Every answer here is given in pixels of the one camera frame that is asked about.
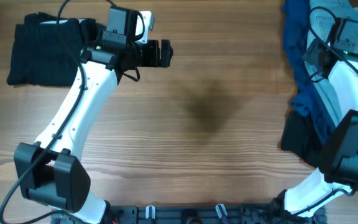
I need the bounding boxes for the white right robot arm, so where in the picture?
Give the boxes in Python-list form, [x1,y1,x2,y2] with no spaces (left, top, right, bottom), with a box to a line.
[277,58,358,219]

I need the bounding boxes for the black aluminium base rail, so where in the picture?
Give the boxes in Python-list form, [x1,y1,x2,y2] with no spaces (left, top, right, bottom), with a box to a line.
[50,203,328,224]

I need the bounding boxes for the dark blue garment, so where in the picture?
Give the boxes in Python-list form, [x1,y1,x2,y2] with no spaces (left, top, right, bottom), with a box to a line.
[282,0,335,144]

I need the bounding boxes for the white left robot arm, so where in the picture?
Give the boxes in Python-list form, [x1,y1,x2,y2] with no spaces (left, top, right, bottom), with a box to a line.
[11,40,173,223]

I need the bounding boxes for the folded black garment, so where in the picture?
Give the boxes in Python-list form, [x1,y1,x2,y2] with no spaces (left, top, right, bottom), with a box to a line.
[6,12,105,86]

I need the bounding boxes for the light blue denim shorts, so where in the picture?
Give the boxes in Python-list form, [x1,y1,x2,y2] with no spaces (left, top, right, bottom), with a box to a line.
[304,0,358,126]

